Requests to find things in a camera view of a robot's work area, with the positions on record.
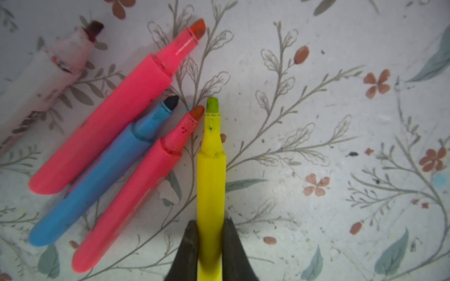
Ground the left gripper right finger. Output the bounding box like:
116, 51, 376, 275
222, 218, 259, 281

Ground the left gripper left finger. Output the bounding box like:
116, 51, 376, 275
164, 220, 199, 281

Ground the pink highlighter pen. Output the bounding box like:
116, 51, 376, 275
28, 19, 206, 195
71, 105, 205, 274

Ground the yellow highlighter pen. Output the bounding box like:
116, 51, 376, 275
197, 97, 226, 281

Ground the blue highlighter pen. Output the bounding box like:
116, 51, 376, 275
28, 96, 179, 247

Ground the white marker pen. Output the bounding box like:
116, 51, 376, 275
1, 21, 104, 154

